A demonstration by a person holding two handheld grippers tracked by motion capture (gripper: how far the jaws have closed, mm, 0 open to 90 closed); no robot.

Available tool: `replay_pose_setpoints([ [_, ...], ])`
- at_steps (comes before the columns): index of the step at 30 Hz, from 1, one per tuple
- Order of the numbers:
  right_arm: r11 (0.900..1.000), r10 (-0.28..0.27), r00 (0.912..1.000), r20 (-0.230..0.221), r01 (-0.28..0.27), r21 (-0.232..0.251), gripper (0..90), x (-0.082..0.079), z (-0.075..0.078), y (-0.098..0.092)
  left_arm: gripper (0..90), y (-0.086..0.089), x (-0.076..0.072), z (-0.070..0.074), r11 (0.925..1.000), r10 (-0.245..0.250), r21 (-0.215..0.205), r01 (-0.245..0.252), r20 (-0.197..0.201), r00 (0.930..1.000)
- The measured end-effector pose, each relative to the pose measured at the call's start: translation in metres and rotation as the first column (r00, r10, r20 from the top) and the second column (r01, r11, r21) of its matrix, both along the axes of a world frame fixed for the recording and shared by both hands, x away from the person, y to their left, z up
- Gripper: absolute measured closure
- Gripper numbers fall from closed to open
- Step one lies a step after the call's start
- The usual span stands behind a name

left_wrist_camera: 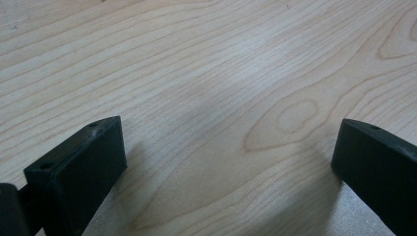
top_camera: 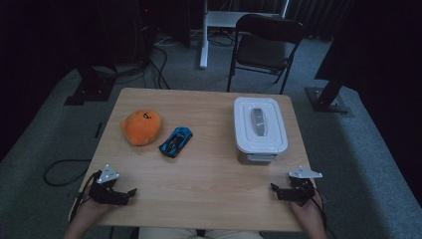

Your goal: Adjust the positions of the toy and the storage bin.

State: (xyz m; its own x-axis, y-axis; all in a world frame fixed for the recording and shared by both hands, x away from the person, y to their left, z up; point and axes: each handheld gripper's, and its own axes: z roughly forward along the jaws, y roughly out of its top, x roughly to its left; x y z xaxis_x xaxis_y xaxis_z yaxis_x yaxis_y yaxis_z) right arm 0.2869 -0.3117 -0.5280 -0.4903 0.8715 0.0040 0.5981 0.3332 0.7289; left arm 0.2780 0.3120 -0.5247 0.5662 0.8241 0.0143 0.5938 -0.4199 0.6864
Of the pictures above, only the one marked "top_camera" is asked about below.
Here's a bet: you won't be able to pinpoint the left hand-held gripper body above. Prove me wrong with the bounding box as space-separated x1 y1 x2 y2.
88 163 120 204

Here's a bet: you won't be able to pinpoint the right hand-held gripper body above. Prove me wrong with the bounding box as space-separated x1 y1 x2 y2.
286 165 323 207

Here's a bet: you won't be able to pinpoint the clear grey storage container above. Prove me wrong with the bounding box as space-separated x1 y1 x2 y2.
236 145 279 166

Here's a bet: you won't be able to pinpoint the orange plush toy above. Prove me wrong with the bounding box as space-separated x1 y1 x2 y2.
119 110 163 147

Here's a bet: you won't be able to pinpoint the white container lid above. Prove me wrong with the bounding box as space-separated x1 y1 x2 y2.
233 96 289 155

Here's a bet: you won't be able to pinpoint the blue toy car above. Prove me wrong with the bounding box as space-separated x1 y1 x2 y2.
158 125 194 159

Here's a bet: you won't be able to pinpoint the person's right hand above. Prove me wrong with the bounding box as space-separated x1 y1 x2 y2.
289 193 325 231

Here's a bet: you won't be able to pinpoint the person's left hand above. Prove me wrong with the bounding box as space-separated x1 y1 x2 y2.
70 194 116 227

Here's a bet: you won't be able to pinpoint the person's beige trousers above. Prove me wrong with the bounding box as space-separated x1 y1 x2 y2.
138 226 264 239

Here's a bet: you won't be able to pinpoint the black stand base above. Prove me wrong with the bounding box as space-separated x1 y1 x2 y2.
305 33 350 115
64 64 117 107

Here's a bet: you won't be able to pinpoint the black folding chair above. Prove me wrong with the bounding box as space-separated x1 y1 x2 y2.
227 13 305 96

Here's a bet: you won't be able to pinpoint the right hand-held gripper cable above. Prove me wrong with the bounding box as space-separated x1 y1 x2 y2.
311 186 330 231

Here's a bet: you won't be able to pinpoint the hand-held gripper cable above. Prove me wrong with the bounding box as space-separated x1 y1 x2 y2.
311 186 330 231
69 170 102 223

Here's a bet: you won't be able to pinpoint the left hand-held gripper cable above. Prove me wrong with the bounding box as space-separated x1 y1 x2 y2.
69 170 102 223

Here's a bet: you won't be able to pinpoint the black floor cable loop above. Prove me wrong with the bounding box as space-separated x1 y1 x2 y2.
43 158 93 187

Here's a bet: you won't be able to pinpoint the bundle of black floor cables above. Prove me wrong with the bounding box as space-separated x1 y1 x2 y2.
115 33 172 91

